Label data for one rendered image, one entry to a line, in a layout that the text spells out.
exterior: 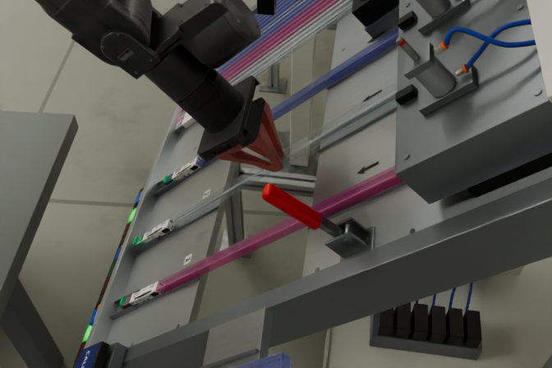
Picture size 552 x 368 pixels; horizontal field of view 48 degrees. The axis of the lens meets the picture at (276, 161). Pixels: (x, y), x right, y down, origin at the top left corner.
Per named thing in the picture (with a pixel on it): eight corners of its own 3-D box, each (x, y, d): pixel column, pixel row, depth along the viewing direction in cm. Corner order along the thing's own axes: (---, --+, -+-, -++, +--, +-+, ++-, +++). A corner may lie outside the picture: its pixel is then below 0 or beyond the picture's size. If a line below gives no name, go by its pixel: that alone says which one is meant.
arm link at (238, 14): (101, -3, 66) (92, 47, 60) (178, -72, 61) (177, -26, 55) (182, 64, 73) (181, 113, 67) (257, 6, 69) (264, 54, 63)
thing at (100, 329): (122, 383, 85) (78, 361, 82) (221, 73, 129) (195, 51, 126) (128, 381, 84) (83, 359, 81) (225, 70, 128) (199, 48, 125)
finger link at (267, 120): (304, 136, 77) (255, 87, 72) (298, 180, 72) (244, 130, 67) (263, 157, 81) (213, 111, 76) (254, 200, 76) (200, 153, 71)
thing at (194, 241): (112, 373, 83) (92, 363, 82) (216, 62, 127) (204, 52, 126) (201, 340, 72) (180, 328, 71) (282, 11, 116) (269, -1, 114)
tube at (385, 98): (140, 249, 93) (134, 245, 93) (143, 241, 94) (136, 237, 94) (425, 84, 64) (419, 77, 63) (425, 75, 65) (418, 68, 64)
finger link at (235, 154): (305, 131, 78) (256, 81, 73) (299, 173, 73) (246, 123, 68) (264, 151, 81) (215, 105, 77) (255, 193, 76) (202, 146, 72)
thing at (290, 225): (127, 310, 85) (118, 305, 84) (131, 301, 86) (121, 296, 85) (448, 161, 55) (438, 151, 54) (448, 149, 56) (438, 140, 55)
